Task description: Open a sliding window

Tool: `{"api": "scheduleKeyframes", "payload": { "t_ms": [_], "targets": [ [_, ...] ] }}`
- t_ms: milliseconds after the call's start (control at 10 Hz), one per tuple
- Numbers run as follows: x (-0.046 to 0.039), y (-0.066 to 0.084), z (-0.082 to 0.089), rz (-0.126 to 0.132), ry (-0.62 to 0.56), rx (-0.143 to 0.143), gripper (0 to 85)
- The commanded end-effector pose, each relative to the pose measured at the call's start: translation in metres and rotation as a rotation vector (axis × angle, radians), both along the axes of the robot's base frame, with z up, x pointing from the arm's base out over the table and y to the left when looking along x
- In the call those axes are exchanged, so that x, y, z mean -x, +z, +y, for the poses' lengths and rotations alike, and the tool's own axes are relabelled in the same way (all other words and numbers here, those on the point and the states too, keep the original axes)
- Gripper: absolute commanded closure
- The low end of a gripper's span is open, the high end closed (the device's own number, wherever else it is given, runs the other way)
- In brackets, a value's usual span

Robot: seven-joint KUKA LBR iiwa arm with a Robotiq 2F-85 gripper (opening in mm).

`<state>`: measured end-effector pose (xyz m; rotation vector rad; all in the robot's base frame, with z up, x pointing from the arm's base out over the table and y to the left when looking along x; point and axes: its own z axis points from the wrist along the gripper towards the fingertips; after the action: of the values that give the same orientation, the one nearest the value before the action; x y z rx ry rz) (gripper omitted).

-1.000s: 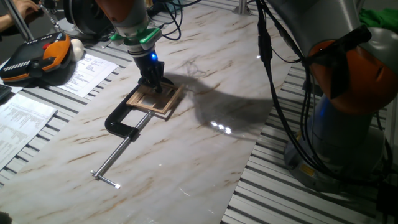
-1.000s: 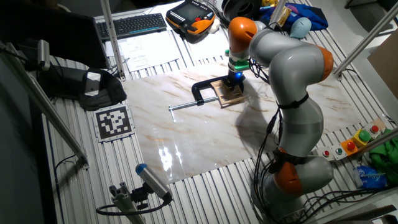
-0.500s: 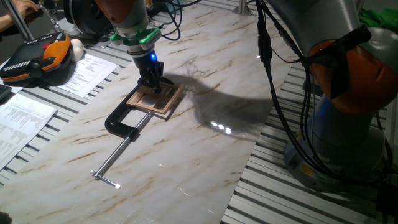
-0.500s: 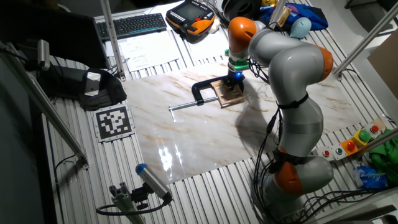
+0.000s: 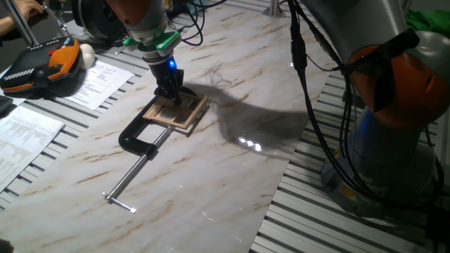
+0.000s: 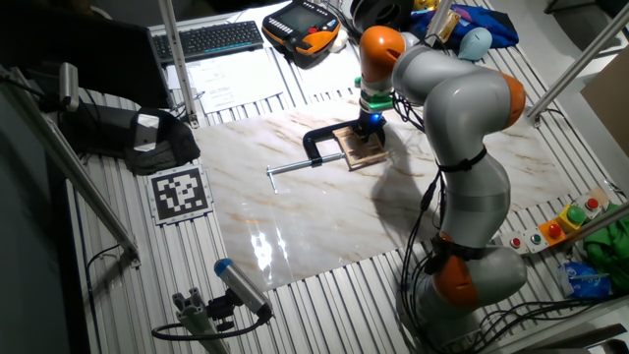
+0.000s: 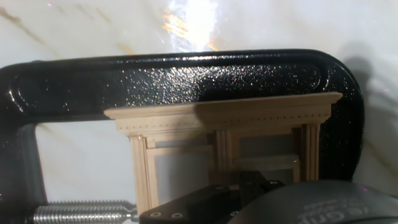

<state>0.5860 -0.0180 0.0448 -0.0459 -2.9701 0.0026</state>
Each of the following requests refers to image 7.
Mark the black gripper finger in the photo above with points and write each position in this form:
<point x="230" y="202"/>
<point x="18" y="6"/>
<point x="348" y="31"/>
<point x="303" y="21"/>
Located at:
<point x="192" y="208"/>

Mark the white marble pattern board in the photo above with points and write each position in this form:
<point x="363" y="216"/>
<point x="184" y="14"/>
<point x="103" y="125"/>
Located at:
<point x="77" y="161"/>

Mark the black metal C-clamp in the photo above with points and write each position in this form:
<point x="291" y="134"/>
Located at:
<point x="124" y="84"/>

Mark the miniature wooden sliding window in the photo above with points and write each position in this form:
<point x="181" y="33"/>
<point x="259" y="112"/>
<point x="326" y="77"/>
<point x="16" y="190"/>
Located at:
<point x="217" y="115"/>

